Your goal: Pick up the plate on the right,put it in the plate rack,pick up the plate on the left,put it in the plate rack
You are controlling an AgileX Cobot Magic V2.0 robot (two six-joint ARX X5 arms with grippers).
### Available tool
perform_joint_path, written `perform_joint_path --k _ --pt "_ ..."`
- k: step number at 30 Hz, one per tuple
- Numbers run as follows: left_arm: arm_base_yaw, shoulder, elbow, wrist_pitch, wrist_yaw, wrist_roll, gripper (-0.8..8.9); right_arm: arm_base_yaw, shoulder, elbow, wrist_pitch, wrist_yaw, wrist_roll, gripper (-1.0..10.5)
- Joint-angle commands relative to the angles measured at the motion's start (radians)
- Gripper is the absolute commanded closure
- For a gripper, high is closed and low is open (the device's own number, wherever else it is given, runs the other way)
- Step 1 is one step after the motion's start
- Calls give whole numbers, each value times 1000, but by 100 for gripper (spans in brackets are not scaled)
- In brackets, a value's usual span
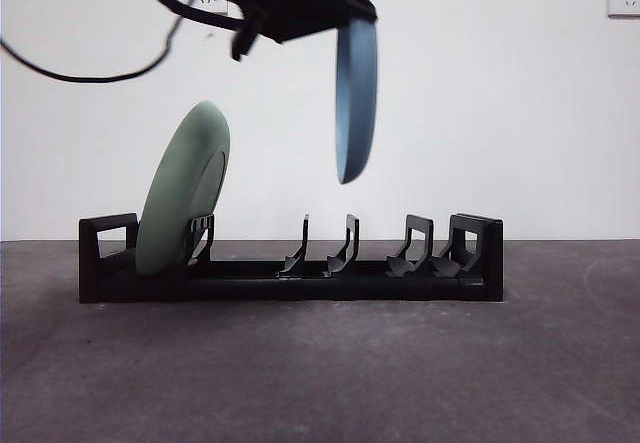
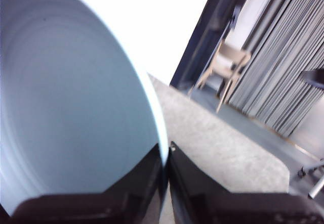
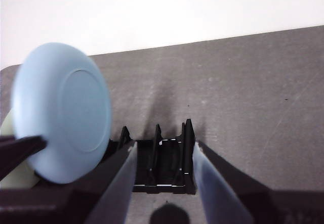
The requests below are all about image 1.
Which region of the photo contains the green round plate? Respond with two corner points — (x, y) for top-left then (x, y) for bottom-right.
(135, 101), (232, 279)

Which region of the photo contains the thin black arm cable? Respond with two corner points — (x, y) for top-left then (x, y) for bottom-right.
(0, 0), (199, 84)

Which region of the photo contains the black plate rack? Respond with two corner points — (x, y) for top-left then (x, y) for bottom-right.
(78, 212), (505, 304)

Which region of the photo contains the blue round plate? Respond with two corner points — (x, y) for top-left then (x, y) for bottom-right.
(333, 0), (380, 186)

